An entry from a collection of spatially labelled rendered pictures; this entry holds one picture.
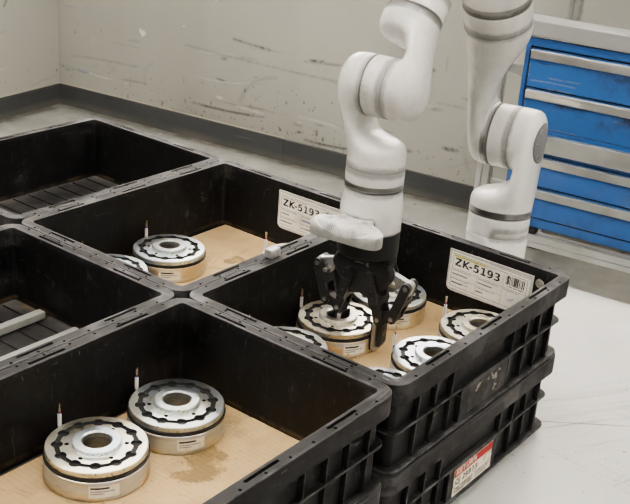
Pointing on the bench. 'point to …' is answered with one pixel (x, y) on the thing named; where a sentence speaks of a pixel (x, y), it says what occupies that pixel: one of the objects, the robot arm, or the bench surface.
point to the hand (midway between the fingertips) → (359, 330)
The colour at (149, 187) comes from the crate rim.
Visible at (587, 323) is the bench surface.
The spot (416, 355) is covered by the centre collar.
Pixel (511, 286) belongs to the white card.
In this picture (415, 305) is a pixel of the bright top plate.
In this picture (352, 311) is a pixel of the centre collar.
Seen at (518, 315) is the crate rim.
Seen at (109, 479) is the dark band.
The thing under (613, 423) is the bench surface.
